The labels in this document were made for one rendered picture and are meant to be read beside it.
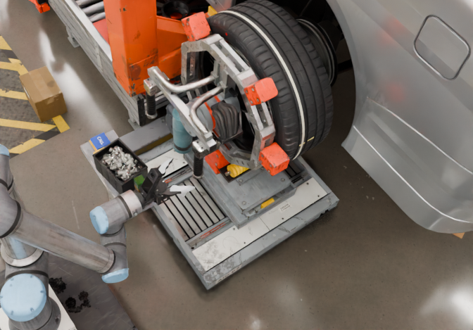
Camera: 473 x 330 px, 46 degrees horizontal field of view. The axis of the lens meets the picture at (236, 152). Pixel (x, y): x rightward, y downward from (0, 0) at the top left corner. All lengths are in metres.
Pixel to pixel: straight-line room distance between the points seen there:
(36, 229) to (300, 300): 1.46
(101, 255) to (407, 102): 1.13
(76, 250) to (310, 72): 1.00
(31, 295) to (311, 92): 1.21
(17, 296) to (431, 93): 1.53
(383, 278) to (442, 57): 1.48
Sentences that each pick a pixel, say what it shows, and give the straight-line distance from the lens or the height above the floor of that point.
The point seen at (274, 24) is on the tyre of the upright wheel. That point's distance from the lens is 2.07.
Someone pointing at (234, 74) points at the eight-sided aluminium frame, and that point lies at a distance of 1.96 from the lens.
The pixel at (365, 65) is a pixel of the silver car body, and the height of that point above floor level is 1.20.
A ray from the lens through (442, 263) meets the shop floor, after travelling 3.08.
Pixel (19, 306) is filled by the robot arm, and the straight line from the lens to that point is 2.10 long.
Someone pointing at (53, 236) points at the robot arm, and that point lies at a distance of 1.78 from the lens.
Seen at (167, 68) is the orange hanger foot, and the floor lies 0.61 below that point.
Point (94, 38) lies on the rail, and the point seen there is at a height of 0.39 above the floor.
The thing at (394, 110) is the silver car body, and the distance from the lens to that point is 1.97.
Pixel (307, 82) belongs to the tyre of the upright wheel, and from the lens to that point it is 2.02.
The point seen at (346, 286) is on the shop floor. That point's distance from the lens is 2.86.
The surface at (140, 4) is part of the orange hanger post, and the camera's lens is 2.29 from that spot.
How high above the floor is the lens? 2.58
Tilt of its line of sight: 56 degrees down
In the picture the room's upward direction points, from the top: 9 degrees clockwise
